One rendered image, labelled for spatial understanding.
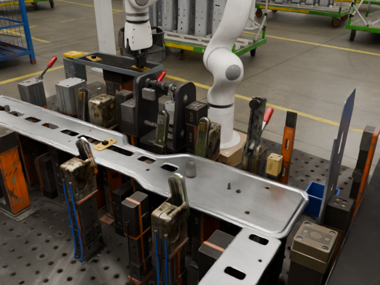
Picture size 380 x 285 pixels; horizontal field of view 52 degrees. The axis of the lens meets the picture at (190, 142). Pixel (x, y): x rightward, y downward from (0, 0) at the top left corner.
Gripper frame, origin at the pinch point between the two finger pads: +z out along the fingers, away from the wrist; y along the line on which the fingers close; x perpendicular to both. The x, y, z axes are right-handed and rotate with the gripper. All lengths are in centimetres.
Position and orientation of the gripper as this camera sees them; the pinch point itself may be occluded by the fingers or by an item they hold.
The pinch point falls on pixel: (140, 61)
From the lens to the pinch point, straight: 154.9
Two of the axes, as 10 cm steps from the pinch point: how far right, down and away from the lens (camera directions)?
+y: -7.4, 3.2, -5.9
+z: 0.0, 8.8, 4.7
